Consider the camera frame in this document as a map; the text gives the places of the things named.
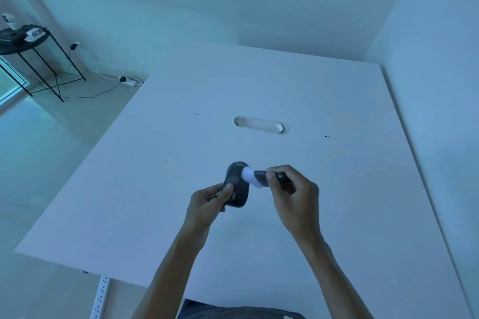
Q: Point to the dark grey rounded case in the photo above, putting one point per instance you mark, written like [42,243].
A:
[239,188]

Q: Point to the person's right hand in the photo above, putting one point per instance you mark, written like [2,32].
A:
[299,203]

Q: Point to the glass door frame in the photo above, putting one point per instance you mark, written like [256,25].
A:
[11,83]

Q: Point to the person's left hand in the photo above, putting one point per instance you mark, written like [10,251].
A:
[200,210]

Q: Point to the white round security camera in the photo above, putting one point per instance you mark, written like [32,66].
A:
[10,20]

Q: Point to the black tool with white tip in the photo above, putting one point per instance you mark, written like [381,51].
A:
[258,177]

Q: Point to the person's right forearm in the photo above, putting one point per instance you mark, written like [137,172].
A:
[336,281]

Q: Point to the person's dark grey clothing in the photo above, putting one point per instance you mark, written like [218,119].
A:
[239,311]

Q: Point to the long white power strip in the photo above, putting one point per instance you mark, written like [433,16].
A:
[100,298]

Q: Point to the person's left thumb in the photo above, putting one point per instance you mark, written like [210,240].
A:
[227,193]

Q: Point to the white floor power strip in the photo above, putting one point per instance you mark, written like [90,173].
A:
[129,81]

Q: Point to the black metal side table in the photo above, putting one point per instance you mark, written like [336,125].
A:
[22,44]

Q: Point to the small white device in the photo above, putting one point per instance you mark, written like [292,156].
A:
[34,34]

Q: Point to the person's right thumb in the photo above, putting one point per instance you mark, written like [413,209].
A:
[282,188]

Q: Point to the person's left forearm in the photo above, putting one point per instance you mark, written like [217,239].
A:
[168,274]

